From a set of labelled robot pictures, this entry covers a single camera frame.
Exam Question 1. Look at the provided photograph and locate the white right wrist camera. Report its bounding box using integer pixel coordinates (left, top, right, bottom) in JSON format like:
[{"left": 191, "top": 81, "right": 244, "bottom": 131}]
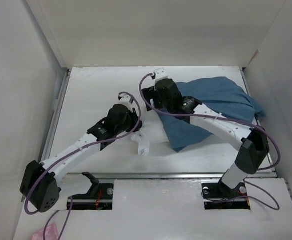
[{"left": 152, "top": 68, "right": 168, "bottom": 84}]

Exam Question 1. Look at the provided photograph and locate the pink plastic bag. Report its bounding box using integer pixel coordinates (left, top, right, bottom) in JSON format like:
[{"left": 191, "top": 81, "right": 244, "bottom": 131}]
[{"left": 30, "top": 223, "right": 59, "bottom": 240}]

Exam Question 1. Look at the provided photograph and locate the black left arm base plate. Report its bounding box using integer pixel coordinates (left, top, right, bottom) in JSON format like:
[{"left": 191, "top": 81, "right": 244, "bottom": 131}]
[{"left": 71, "top": 172, "right": 114, "bottom": 211}]

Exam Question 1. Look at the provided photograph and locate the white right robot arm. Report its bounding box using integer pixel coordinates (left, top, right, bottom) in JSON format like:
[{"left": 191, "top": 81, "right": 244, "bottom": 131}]
[{"left": 139, "top": 78, "right": 269, "bottom": 199}]

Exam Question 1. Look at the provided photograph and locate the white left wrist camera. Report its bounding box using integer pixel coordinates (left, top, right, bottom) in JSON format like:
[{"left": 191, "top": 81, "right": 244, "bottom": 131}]
[{"left": 117, "top": 93, "right": 133, "bottom": 110}]

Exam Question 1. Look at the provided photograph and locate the aluminium front rail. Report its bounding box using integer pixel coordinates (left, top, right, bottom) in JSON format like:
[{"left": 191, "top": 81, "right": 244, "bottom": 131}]
[{"left": 37, "top": 169, "right": 278, "bottom": 181}]

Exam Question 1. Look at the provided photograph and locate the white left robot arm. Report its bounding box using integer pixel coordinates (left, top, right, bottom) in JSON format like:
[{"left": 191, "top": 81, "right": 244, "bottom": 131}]
[{"left": 20, "top": 103, "right": 142, "bottom": 215}]

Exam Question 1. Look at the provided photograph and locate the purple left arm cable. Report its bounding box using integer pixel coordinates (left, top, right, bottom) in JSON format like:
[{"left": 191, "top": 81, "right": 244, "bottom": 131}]
[{"left": 24, "top": 91, "right": 142, "bottom": 240}]

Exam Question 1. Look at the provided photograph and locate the white pillow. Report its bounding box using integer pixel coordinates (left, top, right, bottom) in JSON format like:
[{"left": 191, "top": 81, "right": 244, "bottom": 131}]
[{"left": 130, "top": 120, "right": 171, "bottom": 157}]

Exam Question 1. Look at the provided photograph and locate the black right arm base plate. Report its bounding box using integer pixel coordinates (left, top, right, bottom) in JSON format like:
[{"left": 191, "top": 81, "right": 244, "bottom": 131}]
[{"left": 201, "top": 182, "right": 250, "bottom": 210}]

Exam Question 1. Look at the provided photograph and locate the blue fabric pillowcase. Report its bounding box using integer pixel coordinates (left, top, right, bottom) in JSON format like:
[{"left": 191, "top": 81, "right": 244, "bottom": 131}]
[{"left": 158, "top": 76, "right": 266, "bottom": 153}]

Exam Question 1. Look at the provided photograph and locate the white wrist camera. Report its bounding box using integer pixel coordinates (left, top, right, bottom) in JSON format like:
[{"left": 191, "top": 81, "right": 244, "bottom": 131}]
[
  {"left": 117, "top": 93, "right": 133, "bottom": 110},
  {"left": 152, "top": 68, "right": 168, "bottom": 84}
]

